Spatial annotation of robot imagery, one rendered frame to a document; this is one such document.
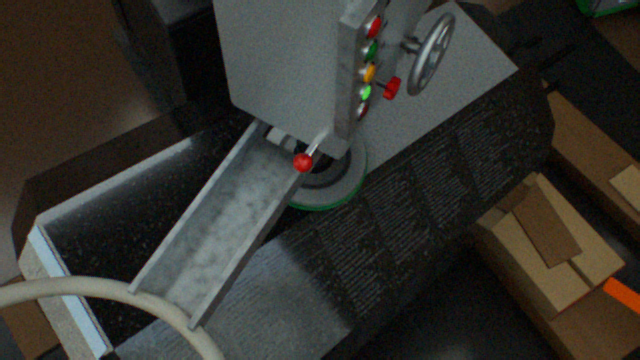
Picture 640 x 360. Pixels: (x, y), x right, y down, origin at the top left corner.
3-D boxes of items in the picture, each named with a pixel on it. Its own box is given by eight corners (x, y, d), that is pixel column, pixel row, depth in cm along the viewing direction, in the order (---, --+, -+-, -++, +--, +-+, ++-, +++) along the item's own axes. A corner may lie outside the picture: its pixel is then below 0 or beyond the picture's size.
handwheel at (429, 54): (402, 29, 141) (412, -28, 127) (452, 52, 138) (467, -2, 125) (361, 90, 135) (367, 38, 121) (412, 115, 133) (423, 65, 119)
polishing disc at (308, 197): (274, 217, 152) (274, 214, 151) (251, 125, 161) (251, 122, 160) (378, 193, 154) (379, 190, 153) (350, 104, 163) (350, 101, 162)
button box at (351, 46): (358, 96, 122) (370, -26, 96) (373, 104, 121) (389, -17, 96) (332, 135, 119) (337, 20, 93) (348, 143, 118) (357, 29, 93)
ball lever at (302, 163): (313, 134, 127) (313, 125, 124) (330, 143, 126) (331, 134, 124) (289, 170, 124) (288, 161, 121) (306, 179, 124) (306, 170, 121)
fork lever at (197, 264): (333, -1, 152) (334, -18, 147) (421, 41, 147) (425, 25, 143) (114, 288, 124) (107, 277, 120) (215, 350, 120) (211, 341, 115)
